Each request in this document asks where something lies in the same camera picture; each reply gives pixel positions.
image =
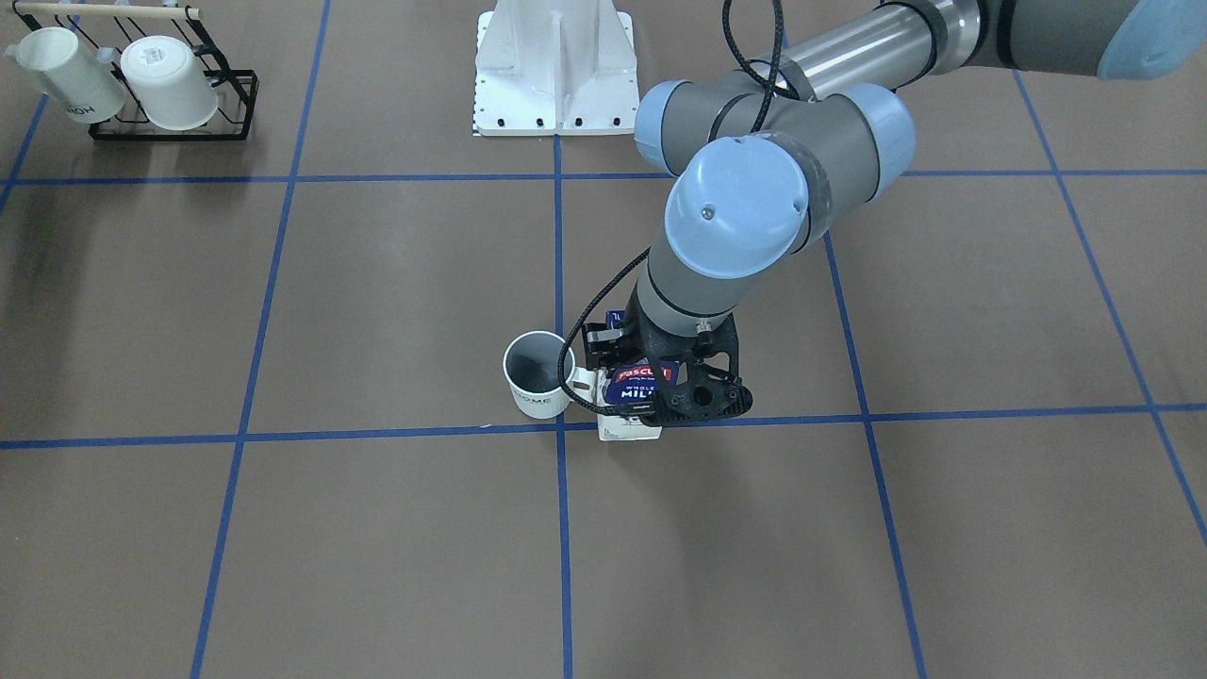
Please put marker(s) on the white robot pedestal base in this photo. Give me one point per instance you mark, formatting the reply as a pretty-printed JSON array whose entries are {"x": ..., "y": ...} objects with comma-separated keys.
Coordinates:
[{"x": 555, "y": 68}]

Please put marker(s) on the black wire mug rack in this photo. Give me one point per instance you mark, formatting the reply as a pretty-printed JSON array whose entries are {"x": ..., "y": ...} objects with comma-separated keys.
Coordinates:
[{"x": 108, "y": 28}]

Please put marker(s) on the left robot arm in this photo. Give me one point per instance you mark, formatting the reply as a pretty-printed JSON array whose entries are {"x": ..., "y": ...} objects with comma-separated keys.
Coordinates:
[{"x": 769, "y": 156}]

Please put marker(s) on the white ribbed HOME mug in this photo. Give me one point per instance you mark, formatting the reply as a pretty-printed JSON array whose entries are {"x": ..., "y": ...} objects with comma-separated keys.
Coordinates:
[{"x": 535, "y": 378}]

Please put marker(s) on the blue Pascual milk carton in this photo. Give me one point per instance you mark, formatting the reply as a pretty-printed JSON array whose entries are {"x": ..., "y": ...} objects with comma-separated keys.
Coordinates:
[{"x": 624, "y": 385}]

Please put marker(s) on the white mug on rack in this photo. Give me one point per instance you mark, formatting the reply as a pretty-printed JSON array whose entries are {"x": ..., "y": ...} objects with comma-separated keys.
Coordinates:
[
  {"x": 59, "y": 65},
  {"x": 169, "y": 82}
]

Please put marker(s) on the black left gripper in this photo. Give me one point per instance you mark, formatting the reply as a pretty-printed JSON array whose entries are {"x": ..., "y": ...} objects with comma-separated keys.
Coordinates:
[{"x": 598, "y": 346}]

